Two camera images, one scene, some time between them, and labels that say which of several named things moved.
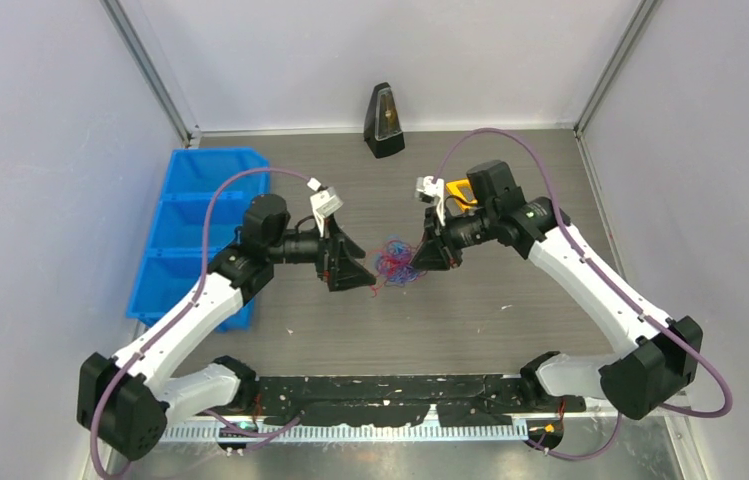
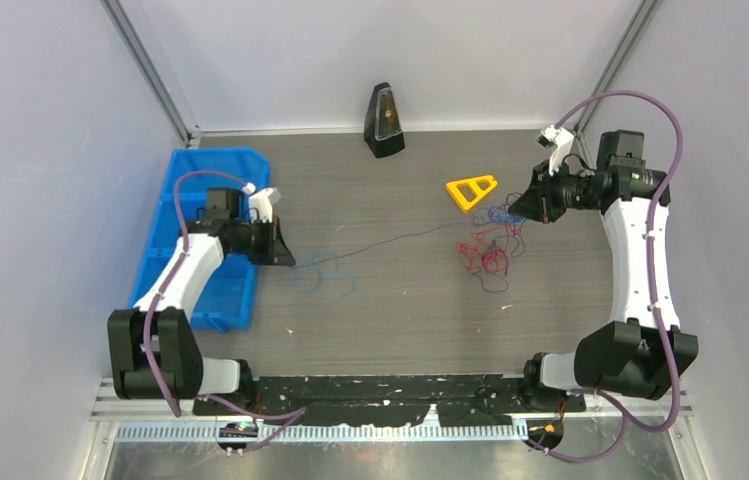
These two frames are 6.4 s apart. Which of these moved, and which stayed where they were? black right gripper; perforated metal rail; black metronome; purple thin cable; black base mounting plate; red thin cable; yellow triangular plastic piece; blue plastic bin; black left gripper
Moved: red thin cable; purple thin cable; black right gripper; black left gripper
Stayed: black base mounting plate; perforated metal rail; blue plastic bin; black metronome; yellow triangular plastic piece
